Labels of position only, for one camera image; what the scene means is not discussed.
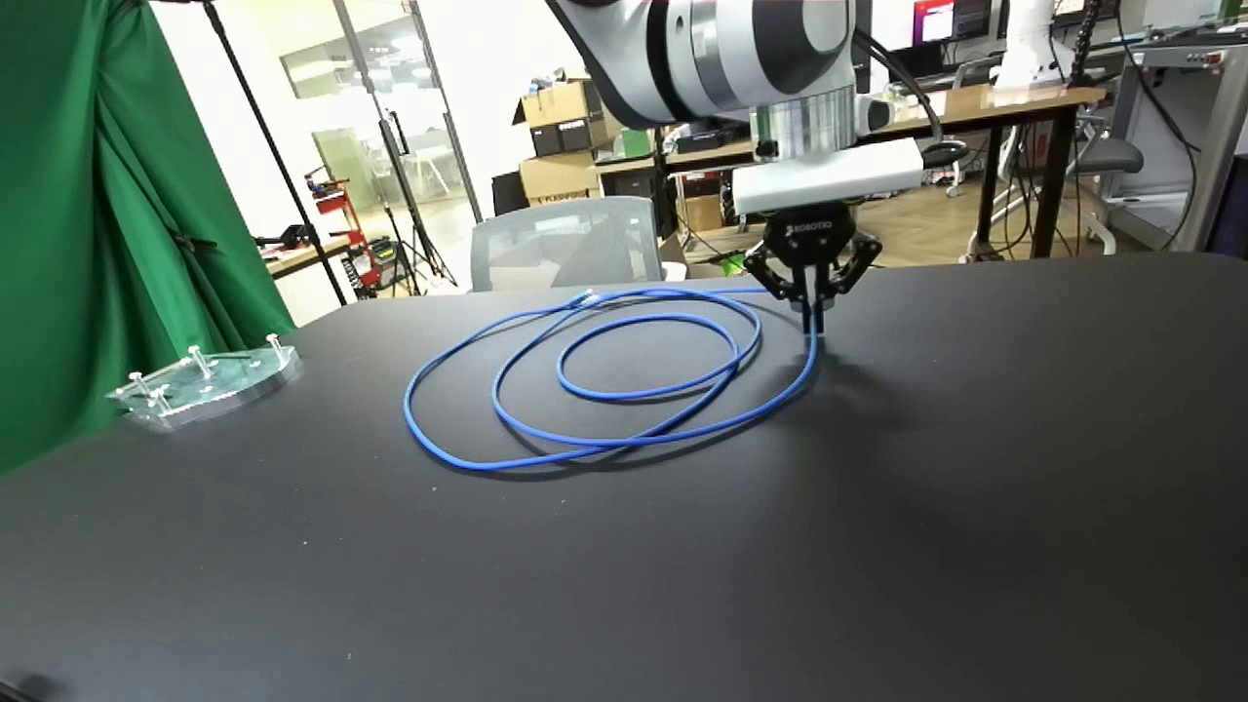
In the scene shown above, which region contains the computer monitor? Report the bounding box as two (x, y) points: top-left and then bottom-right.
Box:
(868, 0), (1006, 80)

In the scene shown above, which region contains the clear acrylic plate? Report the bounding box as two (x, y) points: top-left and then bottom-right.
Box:
(106, 332), (304, 438)

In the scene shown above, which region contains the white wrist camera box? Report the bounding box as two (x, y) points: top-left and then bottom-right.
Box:
(729, 136), (933, 222)

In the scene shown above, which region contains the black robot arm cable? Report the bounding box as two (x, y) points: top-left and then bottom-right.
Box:
(853, 25), (975, 171)

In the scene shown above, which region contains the gray office chair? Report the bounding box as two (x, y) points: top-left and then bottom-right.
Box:
(1063, 100), (1152, 257)

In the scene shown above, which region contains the red utility cart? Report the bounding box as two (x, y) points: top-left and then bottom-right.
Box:
(304, 163), (403, 300)

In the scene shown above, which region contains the green curtain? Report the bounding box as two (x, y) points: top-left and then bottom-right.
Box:
(0, 0), (301, 474)

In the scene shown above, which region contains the wooden desk with black legs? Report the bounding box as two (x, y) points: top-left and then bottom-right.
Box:
(596, 80), (1113, 265)

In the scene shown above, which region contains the thin black light stand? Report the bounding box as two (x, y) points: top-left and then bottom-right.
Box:
(191, 0), (353, 310)

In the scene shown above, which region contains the black vertical stand pole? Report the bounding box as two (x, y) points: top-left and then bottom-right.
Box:
(643, 120), (681, 244)

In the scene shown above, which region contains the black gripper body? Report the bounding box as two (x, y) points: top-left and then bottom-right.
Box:
(762, 202), (867, 269)

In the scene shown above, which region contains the blue cable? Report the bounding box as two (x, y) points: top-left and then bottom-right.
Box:
(398, 284), (827, 474)

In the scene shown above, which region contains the closed cardboard box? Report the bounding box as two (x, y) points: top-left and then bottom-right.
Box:
(513, 148), (609, 210)

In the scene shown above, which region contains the white pedestal column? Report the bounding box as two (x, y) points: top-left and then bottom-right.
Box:
(989, 0), (1068, 97)

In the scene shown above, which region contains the open cardboard box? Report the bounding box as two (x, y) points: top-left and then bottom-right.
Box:
(509, 72), (625, 161)

